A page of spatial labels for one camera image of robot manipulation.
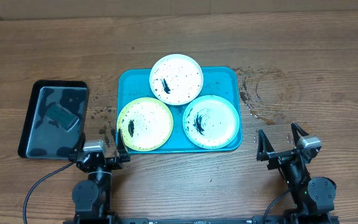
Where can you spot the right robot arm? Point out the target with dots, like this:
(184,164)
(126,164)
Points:
(313,197)

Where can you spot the light blue dirty plate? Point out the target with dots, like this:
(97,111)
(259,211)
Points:
(212,123)

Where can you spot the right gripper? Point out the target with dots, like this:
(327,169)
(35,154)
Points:
(265,152)

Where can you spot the teal plastic tray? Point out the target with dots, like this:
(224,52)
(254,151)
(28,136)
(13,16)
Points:
(219,81)

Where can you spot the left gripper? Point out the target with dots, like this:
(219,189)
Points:
(115,163)

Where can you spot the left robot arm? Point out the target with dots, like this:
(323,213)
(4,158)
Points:
(92,196)

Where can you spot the yellow plate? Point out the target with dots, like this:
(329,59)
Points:
(145,124)

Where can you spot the black water tray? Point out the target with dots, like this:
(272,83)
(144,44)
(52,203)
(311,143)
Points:
(41,140)

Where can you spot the white dirty plate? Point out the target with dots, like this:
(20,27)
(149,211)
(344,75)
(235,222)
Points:
(176,79)

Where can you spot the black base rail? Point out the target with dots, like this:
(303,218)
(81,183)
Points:
(197,221)

